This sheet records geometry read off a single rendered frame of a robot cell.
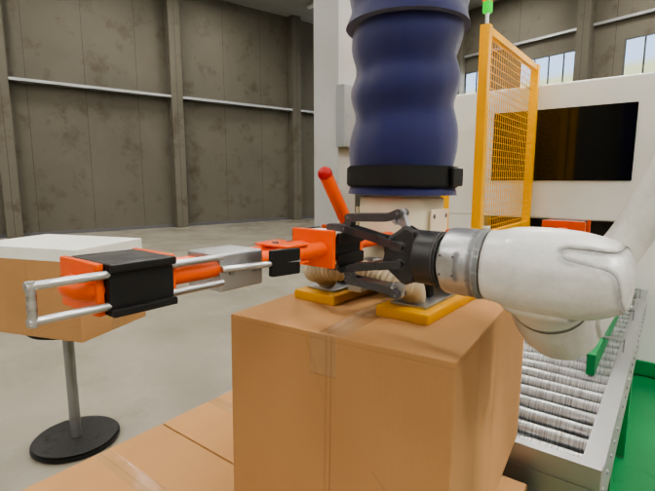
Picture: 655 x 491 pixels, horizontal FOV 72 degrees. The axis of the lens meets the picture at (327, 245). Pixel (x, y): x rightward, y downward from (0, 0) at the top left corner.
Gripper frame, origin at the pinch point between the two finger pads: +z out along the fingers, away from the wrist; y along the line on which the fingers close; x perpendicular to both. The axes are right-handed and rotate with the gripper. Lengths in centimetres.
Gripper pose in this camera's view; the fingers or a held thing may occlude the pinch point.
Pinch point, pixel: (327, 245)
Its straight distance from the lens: 73.4
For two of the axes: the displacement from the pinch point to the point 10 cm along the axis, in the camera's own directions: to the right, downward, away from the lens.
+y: 0.0, 9.9, 1.5
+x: 6.1, -1.1, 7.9
